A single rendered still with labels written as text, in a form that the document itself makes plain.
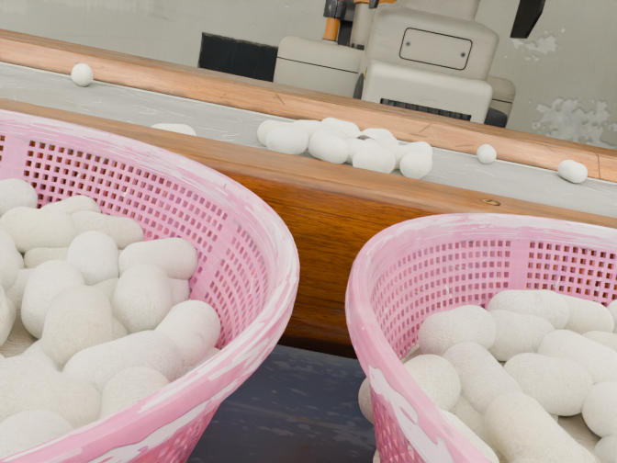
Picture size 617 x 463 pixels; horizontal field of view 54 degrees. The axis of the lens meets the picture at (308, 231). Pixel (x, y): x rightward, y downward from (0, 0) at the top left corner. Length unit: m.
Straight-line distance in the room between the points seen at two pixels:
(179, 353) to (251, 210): 0.06
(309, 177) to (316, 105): 0.37
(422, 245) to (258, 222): 0.07
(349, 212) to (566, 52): 2.48
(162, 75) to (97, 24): 1.93
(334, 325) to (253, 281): 0.13
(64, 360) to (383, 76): 0.94
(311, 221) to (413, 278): 0.08
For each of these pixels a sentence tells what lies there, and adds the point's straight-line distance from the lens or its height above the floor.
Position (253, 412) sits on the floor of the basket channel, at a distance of 0.27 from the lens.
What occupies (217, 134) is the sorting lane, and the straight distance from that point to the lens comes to 0.50.
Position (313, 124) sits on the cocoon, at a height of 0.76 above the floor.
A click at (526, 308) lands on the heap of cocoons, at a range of 0.27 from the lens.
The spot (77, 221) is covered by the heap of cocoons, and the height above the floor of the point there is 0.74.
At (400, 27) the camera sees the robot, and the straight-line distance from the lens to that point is 1.12.
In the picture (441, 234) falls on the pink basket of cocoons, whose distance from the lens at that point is 0.25.
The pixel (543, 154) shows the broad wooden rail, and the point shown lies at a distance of 0.70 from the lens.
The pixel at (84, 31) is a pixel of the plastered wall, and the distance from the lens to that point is 2.63.
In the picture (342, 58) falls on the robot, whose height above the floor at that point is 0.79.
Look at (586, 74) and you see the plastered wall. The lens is 2.80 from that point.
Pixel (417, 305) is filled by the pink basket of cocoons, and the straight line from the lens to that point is 0.24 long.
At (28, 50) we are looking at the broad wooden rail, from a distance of 0.73.
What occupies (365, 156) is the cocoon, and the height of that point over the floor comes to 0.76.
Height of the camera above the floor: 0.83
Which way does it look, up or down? 18 degrees down
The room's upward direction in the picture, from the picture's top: 11 degrees clockwise
